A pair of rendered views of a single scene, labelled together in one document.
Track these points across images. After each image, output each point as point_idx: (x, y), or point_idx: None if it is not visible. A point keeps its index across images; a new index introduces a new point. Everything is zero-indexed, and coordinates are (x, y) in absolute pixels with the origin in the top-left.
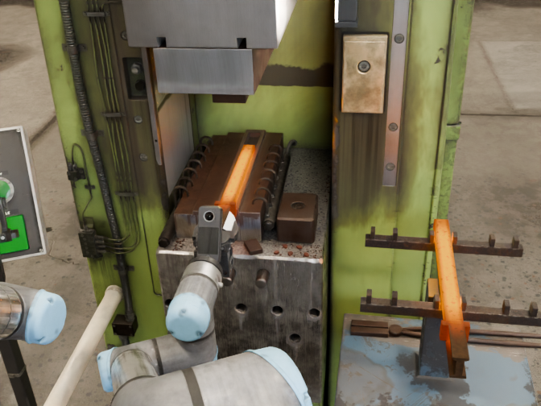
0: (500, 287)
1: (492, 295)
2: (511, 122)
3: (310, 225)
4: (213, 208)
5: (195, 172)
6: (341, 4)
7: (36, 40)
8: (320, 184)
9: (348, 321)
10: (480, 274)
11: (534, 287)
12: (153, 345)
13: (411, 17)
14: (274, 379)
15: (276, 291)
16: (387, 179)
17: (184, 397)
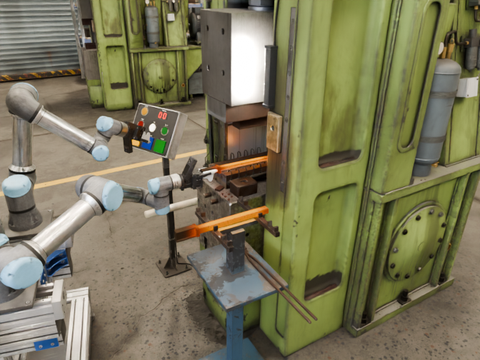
0: (454, 342)
1: (442, 341)
2: None
3: (237, 189)
4: (192, 158)
5: (233, 156)
6: (264, 96)
7: None
8: None
9: None
10: (452, 328)
11: (478, 358)
12: (148, 192)
13: (291, 111)
14: (102, 186)
15: (219, 211)
16: (281, 188)
17: (84, 178)
